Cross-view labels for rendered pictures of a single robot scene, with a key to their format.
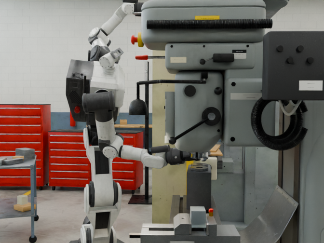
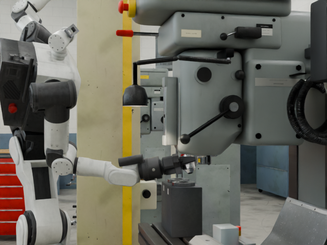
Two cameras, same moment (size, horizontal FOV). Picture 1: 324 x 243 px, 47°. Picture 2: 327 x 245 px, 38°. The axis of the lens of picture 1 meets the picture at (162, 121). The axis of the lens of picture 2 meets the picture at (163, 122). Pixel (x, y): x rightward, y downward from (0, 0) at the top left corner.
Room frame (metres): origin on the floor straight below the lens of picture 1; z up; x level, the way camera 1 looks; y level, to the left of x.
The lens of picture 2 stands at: (0.13, 0.39, 1.41)
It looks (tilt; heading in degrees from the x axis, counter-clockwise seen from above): 0 degrees down; 344
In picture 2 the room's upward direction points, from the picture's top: straight up
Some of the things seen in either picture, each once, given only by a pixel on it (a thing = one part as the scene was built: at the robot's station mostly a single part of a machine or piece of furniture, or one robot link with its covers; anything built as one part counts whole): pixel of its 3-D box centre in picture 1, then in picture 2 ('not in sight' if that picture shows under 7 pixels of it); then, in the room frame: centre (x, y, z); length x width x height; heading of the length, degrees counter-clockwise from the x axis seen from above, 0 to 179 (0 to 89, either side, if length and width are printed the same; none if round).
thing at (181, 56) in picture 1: (208, 59); (216, 37); (1.53, -0.18, 1.68); 0.34 x 0.24 x 0.10; 87
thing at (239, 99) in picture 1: (245, 111); (262, 103); (1.52, -0.34, 1.47); 0.24 x 0.19 x 0.26; 177
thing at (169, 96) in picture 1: (169, 117); (169, 111); (1.54, -0.03, 1.45); 0.04 x 0.04 x 0.21; 87
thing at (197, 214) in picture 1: (197, 216); (225, 236); (1.34, -0.13, 1.10); 0.06 x 0.05 x 0.06; 179
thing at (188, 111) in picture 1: (197, 111); (205, 103); (1.53, -0.15, 1.47); 0.21 x 0.19 x 0.32; 177
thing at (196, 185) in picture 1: (198, 184); (180, 205); (1.93, -0.19, 1.08); 0.22 x 0.12 x 0.20; 174
